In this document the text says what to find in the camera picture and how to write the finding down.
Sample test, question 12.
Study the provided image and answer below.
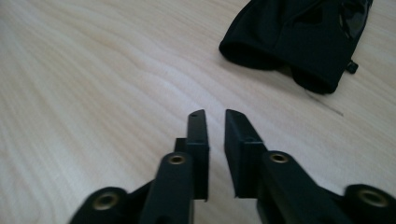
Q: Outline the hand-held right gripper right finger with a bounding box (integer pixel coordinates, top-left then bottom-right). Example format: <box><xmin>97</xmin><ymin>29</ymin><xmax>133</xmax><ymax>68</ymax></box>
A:
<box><xmin>224</xmin><ymin>108</ymin><xmax>269</xmax><ymax>200</ymax></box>

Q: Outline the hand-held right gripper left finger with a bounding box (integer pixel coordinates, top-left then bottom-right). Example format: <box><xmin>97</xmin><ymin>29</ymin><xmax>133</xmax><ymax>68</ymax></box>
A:
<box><xmin>174</xmin><ymin>108</ymin><xmax>210</xmax><ymax>202</ymax></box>

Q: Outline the black glove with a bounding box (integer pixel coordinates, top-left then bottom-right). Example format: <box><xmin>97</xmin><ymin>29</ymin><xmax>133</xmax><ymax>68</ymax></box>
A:
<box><xmin>219</xmin><ymin>0</ymin><xmax>374</xmax><ymax>95</ymax></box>

